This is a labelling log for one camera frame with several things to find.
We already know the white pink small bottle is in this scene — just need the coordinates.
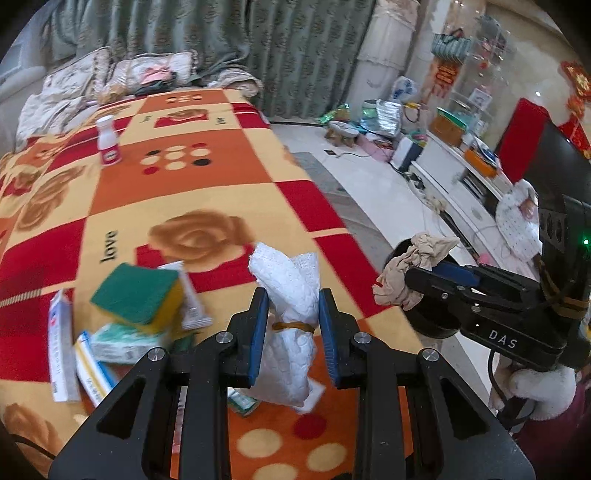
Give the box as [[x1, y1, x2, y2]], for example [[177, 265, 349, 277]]
[[95, 115, 121, 166]]

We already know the grey floor rug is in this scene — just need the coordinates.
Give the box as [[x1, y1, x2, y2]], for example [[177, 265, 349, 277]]
[[294, 152, 394, 272]]

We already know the teal tissue pack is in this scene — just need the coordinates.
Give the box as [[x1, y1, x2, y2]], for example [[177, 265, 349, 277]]
[[89, 323, 172, 365]]

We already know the white medicine box red-blue logo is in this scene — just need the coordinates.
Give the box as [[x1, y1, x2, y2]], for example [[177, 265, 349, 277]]
[[47, 289, 80, 403]]

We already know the black round trash bin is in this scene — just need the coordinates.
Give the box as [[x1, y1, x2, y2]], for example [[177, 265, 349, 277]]
[[382, 238, 463, 340]]

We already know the black television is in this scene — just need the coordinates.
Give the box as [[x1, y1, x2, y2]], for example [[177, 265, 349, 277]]
[[524, 121, 590, 222]]

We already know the red cloth on television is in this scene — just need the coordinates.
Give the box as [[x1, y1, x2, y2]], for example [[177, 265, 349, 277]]
[[495, 98, 550, 184]]

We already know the white paper towel bundle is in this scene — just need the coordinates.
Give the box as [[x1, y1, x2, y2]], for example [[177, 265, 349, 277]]
[[249, 242, 321, 409]]

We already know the white gloved right hand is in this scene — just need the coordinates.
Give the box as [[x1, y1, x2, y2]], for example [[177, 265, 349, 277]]
[[494, 356, 576, 421]]

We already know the orange red patterned blanket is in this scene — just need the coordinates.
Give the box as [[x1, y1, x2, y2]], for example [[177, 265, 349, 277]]
[[1, 89, 420, 472]]

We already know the green yellow sponge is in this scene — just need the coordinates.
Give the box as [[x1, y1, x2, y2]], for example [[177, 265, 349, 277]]
[[90, 263, 184, 334]]

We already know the small wooden stool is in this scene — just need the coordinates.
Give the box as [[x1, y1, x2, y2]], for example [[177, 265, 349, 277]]
[[325, 120, 360, 148]]

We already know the silver insulated bag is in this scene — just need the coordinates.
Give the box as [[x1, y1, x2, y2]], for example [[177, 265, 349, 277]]
[[360, 99, 403, 139]]

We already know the floral pillow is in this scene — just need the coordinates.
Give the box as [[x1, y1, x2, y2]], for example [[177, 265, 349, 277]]
[[102, 50, 198, 95]]

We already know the beige stocking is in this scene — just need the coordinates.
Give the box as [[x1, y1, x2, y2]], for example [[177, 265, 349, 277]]
[[372, 232, 461, 311]]

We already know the white tv cabinet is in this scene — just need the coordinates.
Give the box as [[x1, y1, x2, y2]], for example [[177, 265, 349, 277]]
[[411, 133, 533, 276]]

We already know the green patterned curtain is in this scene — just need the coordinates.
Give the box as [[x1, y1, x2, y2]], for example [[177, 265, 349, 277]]
[[42, 1, 375, 119]]

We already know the white yellow blue medicine box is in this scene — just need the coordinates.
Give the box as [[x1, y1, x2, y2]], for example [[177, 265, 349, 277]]
[[73, 331, 118, 407]]

